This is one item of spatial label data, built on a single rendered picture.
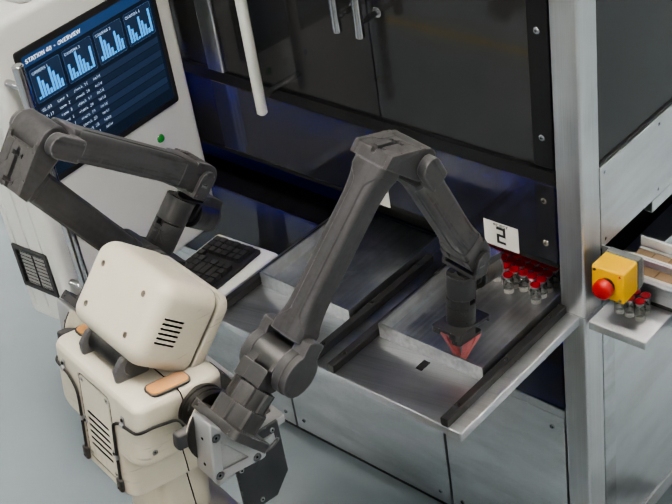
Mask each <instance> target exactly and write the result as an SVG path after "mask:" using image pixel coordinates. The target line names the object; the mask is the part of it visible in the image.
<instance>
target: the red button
mask: <svg viewBox="0 0 672 504"><path fill-rule="evenodd" d="M592 291H593V294H594V295H595V296H596V297H597V298H598V299H601V300H607V299H609V298H610V297H611V296H612V295H613V293H614V289H613V286H612V285H611V283H610V282H609V281H607V280H605V279H598V280H597V281H596V282H595V283H594V284H593V286H592Z"/></svg>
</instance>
